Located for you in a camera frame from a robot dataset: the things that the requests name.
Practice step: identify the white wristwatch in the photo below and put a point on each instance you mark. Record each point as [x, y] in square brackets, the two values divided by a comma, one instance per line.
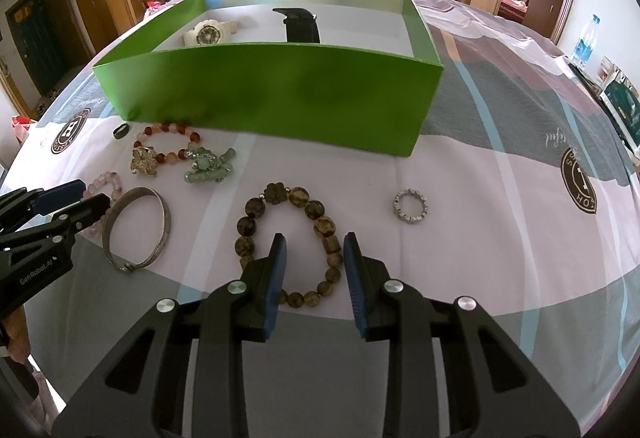
[205, 34]

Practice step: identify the green cardboard box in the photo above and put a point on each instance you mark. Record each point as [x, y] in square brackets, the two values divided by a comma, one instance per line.
[250, 88]

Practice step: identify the plaid tablecloth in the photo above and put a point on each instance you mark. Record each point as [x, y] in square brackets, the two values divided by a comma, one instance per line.
[500, 243]

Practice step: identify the silver bangle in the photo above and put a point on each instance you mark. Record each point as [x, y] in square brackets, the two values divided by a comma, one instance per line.
[166, 213]

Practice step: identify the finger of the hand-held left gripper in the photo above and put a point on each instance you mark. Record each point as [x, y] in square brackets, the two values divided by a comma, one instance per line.
[85, 213]
[62, 195]

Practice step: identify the teal gift bag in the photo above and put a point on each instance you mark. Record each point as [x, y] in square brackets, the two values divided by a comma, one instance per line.
[622, 108]

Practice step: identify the white carton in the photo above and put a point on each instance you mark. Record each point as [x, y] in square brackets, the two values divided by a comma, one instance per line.
[607, 73]

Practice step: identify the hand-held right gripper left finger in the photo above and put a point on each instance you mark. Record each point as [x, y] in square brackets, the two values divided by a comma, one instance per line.
[276, 275]

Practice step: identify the person's left hand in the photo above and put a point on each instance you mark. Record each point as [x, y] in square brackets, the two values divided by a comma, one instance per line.
[20, 348]

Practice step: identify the plastic water bottle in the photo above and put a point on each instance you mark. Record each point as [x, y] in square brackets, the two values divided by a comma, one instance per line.
[586, 43]

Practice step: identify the dark entrance door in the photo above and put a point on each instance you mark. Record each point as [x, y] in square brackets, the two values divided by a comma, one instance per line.
[35, 43]

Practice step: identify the red white paper bag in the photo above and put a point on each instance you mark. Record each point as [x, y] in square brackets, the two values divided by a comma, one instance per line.
[21, 128]

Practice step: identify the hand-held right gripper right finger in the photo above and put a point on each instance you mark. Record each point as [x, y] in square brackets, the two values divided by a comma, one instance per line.
[352, 280]

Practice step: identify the black wristwatch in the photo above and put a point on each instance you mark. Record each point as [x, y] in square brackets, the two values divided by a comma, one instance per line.
[300, 31]

